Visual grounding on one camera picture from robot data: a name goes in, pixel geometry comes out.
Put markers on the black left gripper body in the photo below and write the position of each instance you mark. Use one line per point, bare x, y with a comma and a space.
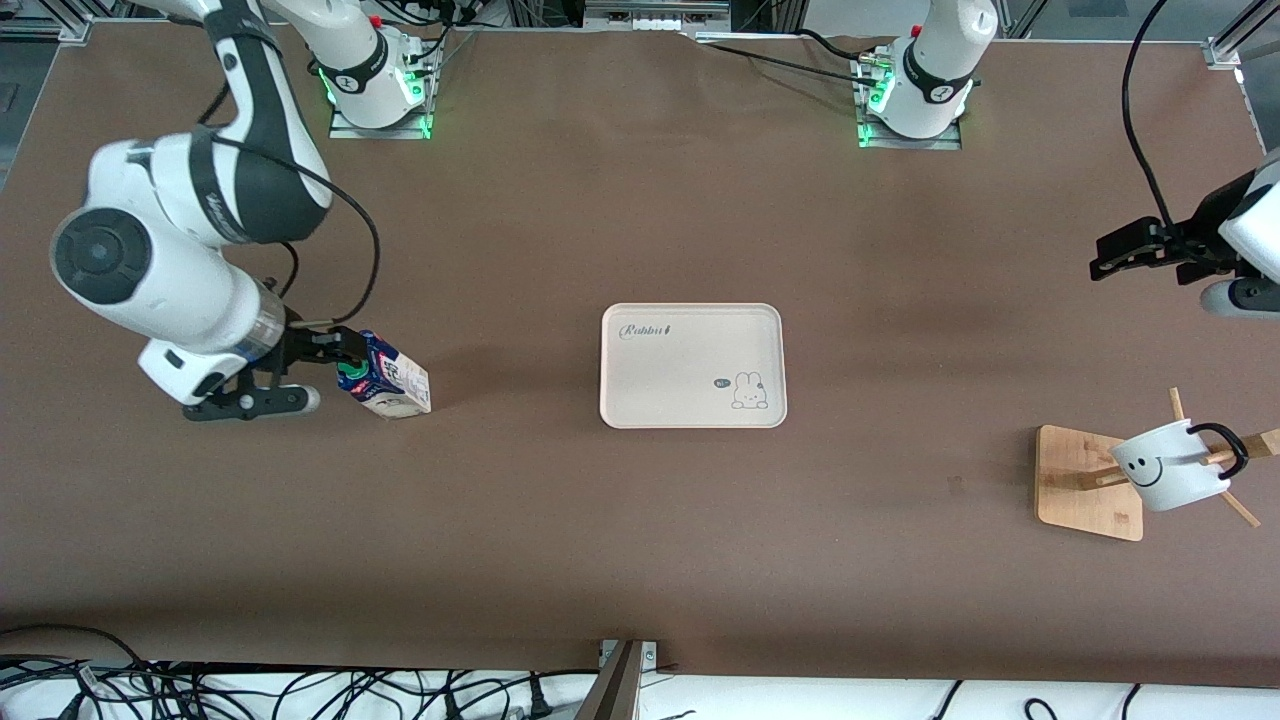
1207, 231

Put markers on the cream rabbit print tray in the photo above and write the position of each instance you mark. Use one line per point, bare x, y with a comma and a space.
680, 370

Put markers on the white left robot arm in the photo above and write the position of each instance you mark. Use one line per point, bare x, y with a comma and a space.
935, 70

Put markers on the white smiley face mug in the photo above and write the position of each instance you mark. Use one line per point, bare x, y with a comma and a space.
1165, 470

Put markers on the blue white milk carton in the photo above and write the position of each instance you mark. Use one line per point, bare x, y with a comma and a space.
395, 385

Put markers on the aluminium frame profile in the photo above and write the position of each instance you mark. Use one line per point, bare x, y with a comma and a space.
1235, 35
45, 32

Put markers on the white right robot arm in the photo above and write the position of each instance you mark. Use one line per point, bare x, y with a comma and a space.
150, 250

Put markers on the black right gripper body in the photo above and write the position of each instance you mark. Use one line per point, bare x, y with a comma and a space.
302, 343

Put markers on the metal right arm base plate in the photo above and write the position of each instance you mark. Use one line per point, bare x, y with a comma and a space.
380, 131

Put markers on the wooden mug tree stand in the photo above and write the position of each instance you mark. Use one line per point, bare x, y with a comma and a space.
1085, 485

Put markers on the aluminium frame crossbar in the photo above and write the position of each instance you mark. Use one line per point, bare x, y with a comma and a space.
655, 12

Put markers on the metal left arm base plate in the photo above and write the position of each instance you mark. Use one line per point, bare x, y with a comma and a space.
910, 143

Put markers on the metal post bracket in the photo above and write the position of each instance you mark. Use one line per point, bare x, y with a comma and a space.
650, 655

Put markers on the brown table cover sheet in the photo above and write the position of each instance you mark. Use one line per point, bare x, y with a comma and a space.
640, 550

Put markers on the aluminium camera post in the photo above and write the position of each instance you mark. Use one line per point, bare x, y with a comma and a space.
615, 690

